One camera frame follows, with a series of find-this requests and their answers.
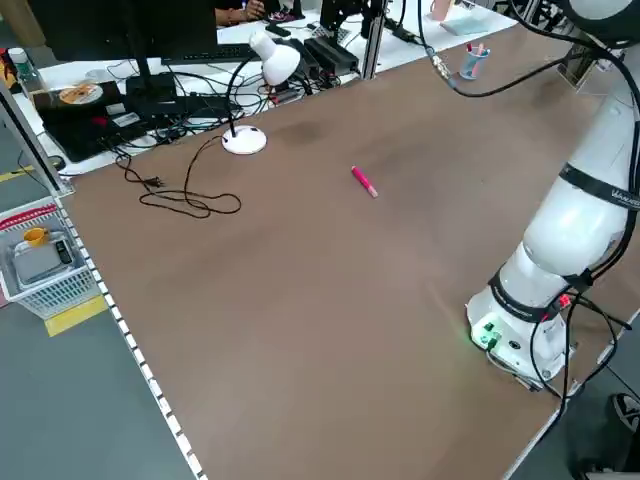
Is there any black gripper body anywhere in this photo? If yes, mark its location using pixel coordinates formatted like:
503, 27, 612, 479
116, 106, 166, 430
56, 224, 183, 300
327, 0, 374, 16

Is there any clear acrylic storage rack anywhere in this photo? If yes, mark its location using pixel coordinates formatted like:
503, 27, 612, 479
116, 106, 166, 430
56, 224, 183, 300
555, 42, 609, 95

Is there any perforated grey tray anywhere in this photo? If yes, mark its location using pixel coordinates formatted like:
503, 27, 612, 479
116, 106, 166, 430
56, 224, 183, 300
311, 23, 352, 45

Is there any black finned power supply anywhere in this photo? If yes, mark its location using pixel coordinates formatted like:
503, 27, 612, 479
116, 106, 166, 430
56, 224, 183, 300
302, 36, 361, 74

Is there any white desk lamp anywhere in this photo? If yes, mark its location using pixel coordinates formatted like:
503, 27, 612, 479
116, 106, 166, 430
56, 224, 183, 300
221, 30, 302, 155

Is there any person's hand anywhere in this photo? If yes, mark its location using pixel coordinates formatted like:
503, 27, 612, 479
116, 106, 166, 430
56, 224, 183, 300
214, 0, 266, 26

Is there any teal sheet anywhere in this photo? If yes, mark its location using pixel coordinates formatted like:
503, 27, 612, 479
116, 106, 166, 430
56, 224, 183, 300
439, 13, 494, 37

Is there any clear plastic pen cup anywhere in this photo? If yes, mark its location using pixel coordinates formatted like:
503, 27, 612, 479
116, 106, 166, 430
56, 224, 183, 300
458, 47, 492, 81

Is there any black keyboard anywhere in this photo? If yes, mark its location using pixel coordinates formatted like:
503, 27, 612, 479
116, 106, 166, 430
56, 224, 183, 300
159, 43, 266, 65

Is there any pink marker pen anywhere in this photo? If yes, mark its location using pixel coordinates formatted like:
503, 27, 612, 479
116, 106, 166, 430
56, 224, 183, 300
350, 165, 380, 200

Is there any black computer monitor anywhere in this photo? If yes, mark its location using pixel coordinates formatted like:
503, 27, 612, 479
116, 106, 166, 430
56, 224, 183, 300
28, 0, 219, 104

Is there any black equipment box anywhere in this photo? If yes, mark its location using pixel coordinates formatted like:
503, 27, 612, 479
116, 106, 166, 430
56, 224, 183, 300
37, 79, 152, 164

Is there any clear plastic bottle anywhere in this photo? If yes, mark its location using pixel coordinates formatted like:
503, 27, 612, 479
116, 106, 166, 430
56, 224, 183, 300
6, 47, 44, 97

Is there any yellow cup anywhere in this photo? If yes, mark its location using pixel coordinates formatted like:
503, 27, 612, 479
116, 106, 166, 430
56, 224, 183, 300
22, 227, 50, 249

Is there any aluminium frame post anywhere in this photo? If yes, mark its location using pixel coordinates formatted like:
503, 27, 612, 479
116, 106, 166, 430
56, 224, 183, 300
359, 0, 387, 81

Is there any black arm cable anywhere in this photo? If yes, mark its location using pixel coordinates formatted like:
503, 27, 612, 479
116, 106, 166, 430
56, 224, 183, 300
416, 0, 640, 401

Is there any black lamp power cable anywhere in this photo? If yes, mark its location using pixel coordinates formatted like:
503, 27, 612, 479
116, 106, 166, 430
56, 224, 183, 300
116, 133, 242, 219

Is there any white wire basket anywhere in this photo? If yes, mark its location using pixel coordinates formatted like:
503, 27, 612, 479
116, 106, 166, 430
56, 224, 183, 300
0, 197, 109, 319

